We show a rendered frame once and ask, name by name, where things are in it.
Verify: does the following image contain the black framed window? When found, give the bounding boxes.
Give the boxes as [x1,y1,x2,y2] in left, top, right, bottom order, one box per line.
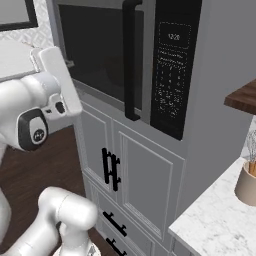
[0,0,39,33]

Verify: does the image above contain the wide grey cupboard door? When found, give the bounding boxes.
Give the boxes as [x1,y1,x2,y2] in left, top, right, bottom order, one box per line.
[111,119,186,242]

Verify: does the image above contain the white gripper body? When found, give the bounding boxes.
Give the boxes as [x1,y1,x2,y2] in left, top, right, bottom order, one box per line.
[31,46,84,119]

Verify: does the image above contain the dark wooden shelf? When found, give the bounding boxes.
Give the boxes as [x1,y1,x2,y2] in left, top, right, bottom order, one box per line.
[223,78,256,116]

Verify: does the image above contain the grey drawer front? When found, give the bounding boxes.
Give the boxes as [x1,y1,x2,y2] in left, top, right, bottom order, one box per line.
[94,221,134,256]
[87,181,164,256]

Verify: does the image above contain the metal whisk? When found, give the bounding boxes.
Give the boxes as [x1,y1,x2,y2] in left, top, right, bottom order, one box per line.
[245,129,256,165]

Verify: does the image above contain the wooden utensil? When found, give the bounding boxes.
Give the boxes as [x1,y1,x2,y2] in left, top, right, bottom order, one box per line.
[247,160,256,178]

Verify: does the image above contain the black and silver microwave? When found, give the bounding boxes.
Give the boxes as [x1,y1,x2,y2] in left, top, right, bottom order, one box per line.
[51,0,204,141]

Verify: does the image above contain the black cupboard door handle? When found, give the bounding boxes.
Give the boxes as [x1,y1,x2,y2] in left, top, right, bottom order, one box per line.
[110,153,123,193]
[101,147,113,185]

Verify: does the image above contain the black drawer handle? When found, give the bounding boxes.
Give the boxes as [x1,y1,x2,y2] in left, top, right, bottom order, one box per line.
[105,237,128,256]
[102,211,129,238]

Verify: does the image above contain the beige utensil pot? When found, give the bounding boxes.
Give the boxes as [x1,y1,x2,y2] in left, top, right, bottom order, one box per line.
[233,159,256,207]

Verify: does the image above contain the black microwave door handle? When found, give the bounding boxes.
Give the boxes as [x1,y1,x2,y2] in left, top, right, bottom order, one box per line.
[122,0,145,122]

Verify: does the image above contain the narrow grey cupboard door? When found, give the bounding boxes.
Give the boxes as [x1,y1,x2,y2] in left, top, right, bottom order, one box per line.
[78,99,116,201]

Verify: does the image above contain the grey tall cupboard housing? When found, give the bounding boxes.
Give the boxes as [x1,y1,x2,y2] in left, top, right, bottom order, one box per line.
[44,0,256,256]

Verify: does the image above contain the microwave door with dark window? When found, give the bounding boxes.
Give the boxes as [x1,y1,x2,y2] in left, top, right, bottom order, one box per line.
[53,0,156,126]

